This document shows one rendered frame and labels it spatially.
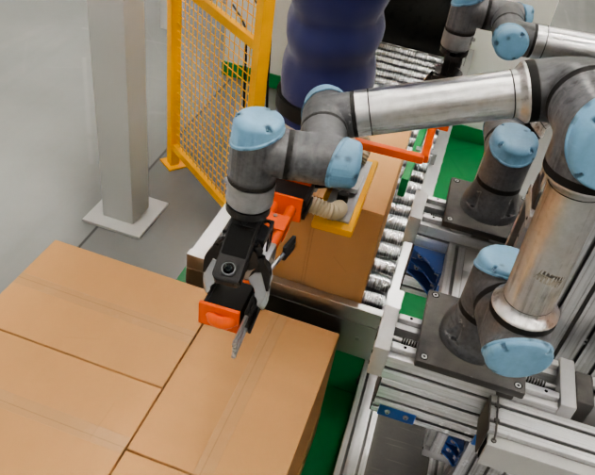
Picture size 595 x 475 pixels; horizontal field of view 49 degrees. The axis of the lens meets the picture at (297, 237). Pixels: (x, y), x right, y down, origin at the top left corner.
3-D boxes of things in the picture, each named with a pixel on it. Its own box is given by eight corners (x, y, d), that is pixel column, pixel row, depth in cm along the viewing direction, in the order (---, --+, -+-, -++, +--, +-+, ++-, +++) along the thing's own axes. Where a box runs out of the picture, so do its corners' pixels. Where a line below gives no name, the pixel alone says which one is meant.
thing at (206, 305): (216, 291, 119) (216, 270, 116) (254, 302, 118) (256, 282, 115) (197, 322, 113) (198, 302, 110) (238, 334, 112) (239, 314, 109)
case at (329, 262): (292, 182, 259) (305, 90, 233) (389, 209, 253) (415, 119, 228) (239, 277, 213) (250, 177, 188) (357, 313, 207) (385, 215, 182)
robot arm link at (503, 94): (610, 29, 100) (296, 73, 108) (634, 59, 91) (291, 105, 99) (602, 97, 107) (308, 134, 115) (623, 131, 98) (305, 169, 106)
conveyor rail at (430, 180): (456, 77, 389) (465, 47, 377) (465, 80, 388) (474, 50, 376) (369, 352, 214) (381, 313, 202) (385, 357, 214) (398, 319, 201)
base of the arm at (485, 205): (517, 200, 180) (529, 171, 174) (515, 232, 169) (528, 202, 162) (463, 186, 182) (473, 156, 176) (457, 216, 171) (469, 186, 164)
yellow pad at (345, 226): (342, 157, 180) (345, 141, 177) (377, 166, 179) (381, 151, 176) (310, 227, 154) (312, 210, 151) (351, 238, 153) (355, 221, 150)
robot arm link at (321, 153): (363, 118, 100) (292, 106, 99) (365, 157, 91) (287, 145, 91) (353, 161, 105) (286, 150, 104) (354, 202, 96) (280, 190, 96)
